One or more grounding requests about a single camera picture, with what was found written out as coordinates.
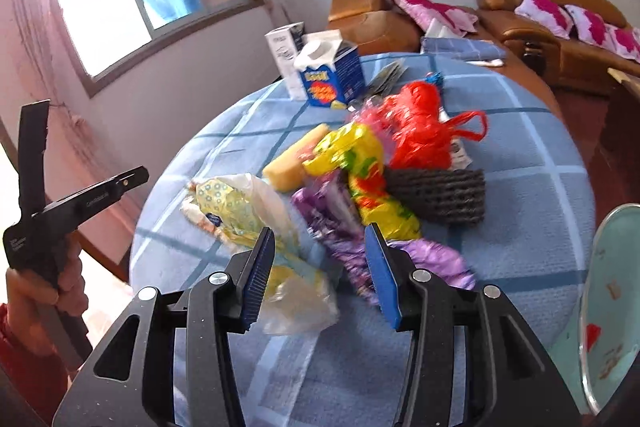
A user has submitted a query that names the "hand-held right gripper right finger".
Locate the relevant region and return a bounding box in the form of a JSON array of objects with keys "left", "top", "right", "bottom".
[{"left": 364, "top": 223, "right": 583, "bottom": 427}]

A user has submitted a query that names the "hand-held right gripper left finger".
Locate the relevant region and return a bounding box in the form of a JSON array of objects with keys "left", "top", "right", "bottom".
[{"left": 52, "top": 227, "right": 277, "bottom": 427}]

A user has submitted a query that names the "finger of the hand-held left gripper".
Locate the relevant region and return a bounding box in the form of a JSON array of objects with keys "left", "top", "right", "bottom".
[
  {"left": 37, "top": 166, "right": 150, "bottom": 233},
  {"left": 19, "top": 99, "right": 51, "bottom": 218}
]

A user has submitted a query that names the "purple foil wrapper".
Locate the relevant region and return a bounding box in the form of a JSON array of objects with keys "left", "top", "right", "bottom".
[{"left": 291, "top": 184, "right": 476, "bottom": 303}]

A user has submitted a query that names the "clear yellow printed plastic bag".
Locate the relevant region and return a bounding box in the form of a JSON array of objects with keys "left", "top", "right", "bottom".
[{"left": 180, "top": 173, "right": 341, "bottom": 337}]

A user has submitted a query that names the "black foam net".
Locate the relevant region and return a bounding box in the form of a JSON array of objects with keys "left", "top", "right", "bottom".
[{"left": 384, "top": 167, "right": 487, "bottom": 225}]

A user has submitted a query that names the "yellow sponge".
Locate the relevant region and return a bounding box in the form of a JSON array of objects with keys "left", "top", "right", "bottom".
[{"left": 262, "top": 124, "right": 331, "bottom": 192}]

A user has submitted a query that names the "red plastic bag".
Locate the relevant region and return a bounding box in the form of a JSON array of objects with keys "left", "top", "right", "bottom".
[{"left": 385, "top": 82, "right": 488, "bottom": 170}]

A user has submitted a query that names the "teal enamel basin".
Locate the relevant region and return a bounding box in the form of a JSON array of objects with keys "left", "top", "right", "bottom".
[{"left": 547, "top": 203, "right": 640, "bottom": 418}]

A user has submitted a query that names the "person's left forearm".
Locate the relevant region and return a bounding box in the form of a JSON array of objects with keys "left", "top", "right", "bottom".
[{"left": 0, "top": 299, "right": 71, "bottom": 413}]

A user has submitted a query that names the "person's left hand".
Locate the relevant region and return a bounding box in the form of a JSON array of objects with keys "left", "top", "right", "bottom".
[{"left": 5, "top": 237, "right": 89, "bottom": 309}]

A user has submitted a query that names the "yellow green snack wrapper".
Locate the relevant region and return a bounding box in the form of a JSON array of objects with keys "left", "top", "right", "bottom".
[{"left": 302, "top": 123, "right": 423, "bottom": 242}]

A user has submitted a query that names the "window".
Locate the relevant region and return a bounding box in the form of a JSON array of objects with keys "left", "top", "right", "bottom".
[{"left": 47, "top": 0, "right": 266, "bottom": 98}]

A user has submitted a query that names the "red crinkled wrapper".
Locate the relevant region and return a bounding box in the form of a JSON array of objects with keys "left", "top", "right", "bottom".
[{"left": 352, "top": 104, "right": 401, "bottom": 138}]

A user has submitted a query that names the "blue plaid tablecloth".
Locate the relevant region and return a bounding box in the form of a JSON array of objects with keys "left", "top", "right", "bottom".
[{"left": 129, "top": 52, "right": 596, "bottom": 427}]

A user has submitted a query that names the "blue milk carton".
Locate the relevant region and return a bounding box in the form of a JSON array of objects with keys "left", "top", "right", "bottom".
[{"left": 294, "top": 31, "right": 364, "bottom": 108}]

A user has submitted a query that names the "white cardboard box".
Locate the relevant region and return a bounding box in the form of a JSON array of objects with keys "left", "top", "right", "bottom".
[{"left": 265, "top": 22, "right": 307, "bottom": 100}]

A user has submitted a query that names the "folded blue plaid cloth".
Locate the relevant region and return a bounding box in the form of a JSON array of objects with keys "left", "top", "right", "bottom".
[{"left": 420, "top": 36, "right": 508, "bottom": 62}]

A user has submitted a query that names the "pink floral pillow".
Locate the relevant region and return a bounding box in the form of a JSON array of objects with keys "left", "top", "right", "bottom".
[
  {"left": 515, "top": 0, "right": 573, "bottom": 38},
  {"left": 376, "top": 0, "right": 480, "bottom": 38},
  {"left": 607, "top": 26, "right": 640, "bottom": 62},
  {"left": 564, "top": 4, "right": 626, "bottom": 48}
]

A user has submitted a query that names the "tan leather chaise sofa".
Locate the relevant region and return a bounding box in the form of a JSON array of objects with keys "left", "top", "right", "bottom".
[{"left": 327, "top": 0, "right": 506, "bottom": 58}]

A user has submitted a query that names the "tan leather three-seat sofa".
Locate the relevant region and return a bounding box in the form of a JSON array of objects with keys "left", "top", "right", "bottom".
[{"left": 475, "top": 0, "right": 640, "bottom": 95}]

